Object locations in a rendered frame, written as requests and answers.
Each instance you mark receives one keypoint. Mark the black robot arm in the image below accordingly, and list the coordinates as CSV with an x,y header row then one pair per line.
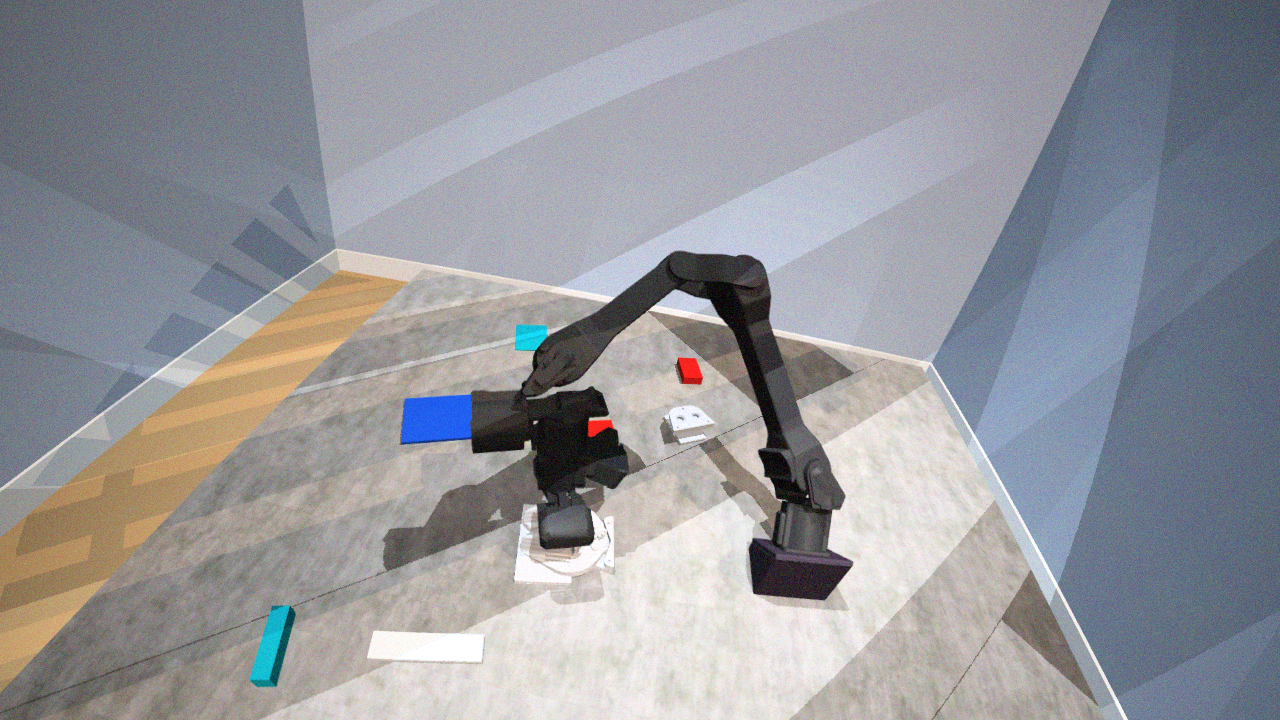
x,y
738,289

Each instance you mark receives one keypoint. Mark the cyan flat square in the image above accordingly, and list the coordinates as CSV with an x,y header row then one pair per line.
x,y
529,337

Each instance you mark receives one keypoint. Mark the blue flat rectangular plate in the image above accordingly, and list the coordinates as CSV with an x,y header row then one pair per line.
x,y
433,419

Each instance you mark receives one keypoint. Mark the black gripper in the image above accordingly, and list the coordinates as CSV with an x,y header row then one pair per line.
x,y
563,522

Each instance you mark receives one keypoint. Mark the red rectangular block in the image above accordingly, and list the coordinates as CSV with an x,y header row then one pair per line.
x,y
689,371

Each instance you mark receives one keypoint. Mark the cyan rectangular bar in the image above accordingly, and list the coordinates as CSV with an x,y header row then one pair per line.
x,y
270,656

